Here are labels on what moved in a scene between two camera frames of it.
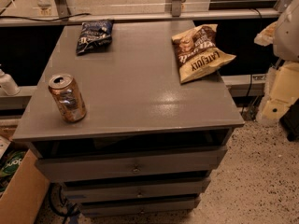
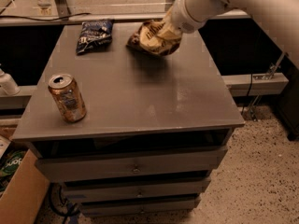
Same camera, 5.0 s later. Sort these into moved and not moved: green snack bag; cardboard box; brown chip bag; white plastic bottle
Moved: brown chip bag
Not moved: white plastic bottle; green snack bag; cardboard box
